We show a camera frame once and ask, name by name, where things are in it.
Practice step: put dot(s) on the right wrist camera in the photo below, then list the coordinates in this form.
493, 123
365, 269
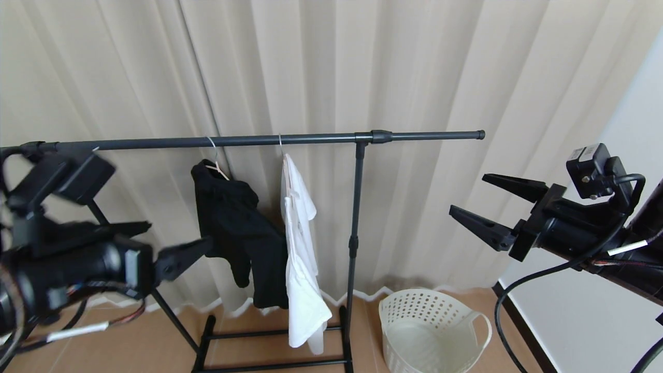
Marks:
595, 171

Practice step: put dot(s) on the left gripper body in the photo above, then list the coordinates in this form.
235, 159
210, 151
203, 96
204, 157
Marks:
88, 269

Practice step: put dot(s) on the black clothes rack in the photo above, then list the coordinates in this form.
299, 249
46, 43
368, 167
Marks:
311, 139

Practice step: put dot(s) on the white curtain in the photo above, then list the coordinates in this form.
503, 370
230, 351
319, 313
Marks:
414, 62

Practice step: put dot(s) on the black shorts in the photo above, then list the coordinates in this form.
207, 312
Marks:
238, 233

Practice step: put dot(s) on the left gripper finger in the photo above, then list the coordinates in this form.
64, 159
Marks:
181, 259
114, 230

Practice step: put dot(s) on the white printed garment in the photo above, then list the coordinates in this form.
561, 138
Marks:
300, 259

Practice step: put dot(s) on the pink clothes hanger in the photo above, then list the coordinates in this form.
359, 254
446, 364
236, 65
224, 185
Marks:
216, 163
281, 147

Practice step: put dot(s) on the white laundry basket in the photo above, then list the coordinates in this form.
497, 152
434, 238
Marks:
424, 331

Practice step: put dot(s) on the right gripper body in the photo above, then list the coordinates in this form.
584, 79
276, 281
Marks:
564, 223

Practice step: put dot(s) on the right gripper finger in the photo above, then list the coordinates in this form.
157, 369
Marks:
481, 228
518, 185

